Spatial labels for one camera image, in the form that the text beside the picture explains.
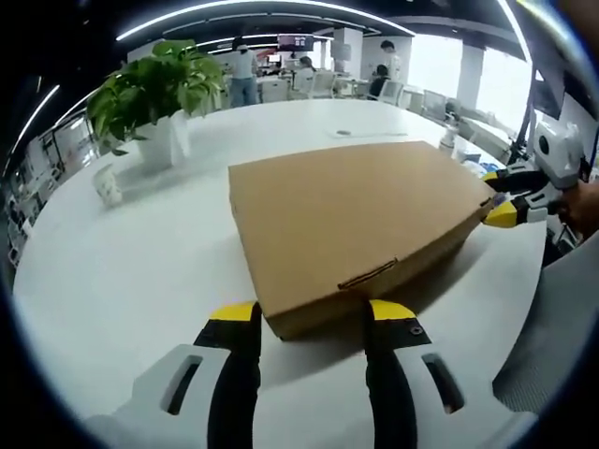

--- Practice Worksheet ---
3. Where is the small white patterned cup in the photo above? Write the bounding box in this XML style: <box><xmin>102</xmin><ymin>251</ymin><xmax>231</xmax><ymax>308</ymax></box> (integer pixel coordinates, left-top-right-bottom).
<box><xmin>92</xmin><ymin>163</ymin><xmax>124</xmax><ymax>206</ymax></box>

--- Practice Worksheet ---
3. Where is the long ceiling light strip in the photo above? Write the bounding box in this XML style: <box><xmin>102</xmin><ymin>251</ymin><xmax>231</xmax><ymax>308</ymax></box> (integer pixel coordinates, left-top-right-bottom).
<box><xmin>115</xmin><ymin>0</ymin><xmax>416</xmax><ymax>41</ymax></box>

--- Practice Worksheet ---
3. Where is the clear plastic bottle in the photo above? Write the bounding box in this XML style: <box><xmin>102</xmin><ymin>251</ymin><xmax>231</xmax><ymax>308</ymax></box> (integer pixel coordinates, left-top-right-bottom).
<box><xmin>439</xmin><ymin>116</ymin><xmax>462</xmax><ymax>158</ymax></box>

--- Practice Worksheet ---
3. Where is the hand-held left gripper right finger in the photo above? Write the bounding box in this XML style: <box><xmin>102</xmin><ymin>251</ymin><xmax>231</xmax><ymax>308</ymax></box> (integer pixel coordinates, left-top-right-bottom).
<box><xmin>359</xmin><ymin>298</ymin><xmax>470</xmax><ymax>449</ymax></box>

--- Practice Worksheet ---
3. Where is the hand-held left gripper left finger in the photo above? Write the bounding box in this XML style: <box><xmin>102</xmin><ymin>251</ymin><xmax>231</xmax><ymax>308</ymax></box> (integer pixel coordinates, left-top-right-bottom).
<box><xmin>130</xmin><ymin>301</ymin><xmax>263</xmax><ymax>449</ymax></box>

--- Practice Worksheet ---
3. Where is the person's right hand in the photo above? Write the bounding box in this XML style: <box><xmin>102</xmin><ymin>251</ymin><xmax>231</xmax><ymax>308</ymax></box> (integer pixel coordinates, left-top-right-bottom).
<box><xmin>558</xmin><ymin>181</ymin><xmax>599</xmax><ymax>240</ymax></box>

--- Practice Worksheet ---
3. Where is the grey mesh office chair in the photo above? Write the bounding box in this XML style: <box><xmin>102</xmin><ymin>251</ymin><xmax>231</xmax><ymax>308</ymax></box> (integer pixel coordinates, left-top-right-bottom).
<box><xmin>490</xmin><ymin>237</ymin><xmax>599</xmax><ymax>413</ymax></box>

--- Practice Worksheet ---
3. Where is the brown cardboard shoe box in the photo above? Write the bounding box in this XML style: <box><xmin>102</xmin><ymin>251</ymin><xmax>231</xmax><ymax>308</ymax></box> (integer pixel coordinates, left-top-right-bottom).
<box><xmin>227</xmin><ymin>139</ymin><xmax>498</xmax><ymax>342</ymax></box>

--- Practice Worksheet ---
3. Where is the green plant in white pot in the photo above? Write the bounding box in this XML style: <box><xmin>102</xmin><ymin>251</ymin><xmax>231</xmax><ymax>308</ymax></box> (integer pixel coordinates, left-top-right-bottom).
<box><xmin>86</xmin><ymin>39</ymin><xmax>231</xmax><ymax>170</ymax></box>

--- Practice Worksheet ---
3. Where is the hanging display screen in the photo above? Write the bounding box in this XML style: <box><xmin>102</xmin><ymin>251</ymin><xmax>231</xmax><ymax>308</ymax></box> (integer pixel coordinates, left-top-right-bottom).
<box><xmin>276</xmin><ymin>33</ymin><xmax>314</xmax><ymax>52</ymax></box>

